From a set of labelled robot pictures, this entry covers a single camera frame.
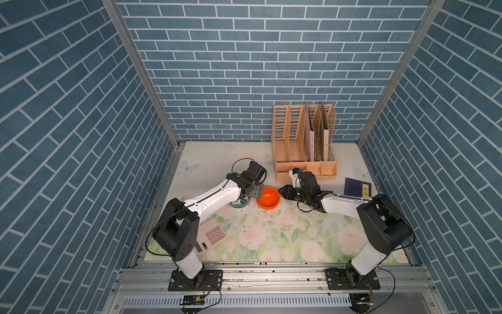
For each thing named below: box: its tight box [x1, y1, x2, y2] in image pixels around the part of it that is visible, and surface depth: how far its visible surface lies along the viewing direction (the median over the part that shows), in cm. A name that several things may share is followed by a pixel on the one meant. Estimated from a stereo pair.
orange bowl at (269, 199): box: [256, 191, 281, 210], surface depth 93 cm
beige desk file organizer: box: [271, 102, 338, 183], surface depth 106 cm
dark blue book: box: [343, 177, 372, 198], surface depth 102 cm
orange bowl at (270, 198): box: [256, 186, 281, 210], surface depth 93 cm
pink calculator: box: [196, 217, 227, 253], surface depth 86 cm
